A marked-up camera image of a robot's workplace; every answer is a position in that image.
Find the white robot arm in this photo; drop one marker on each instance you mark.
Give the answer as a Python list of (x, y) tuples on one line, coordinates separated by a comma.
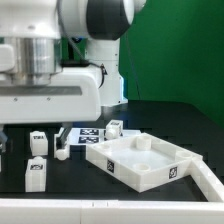
[(59, 59)]

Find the white square tabletop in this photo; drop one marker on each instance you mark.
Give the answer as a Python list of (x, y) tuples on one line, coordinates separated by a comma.
[(142, 161)]

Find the white obstacle fence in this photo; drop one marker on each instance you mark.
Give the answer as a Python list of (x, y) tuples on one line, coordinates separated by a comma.
[(42, 211)]

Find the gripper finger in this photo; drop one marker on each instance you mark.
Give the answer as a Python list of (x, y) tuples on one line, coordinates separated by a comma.
[(61, 139), (3, 140)]

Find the white marker sheet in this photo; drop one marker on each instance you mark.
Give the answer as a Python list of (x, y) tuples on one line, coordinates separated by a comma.
[(83, 136)]

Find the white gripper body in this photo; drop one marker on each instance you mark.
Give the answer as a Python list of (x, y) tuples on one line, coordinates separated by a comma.
[(73, 95)]

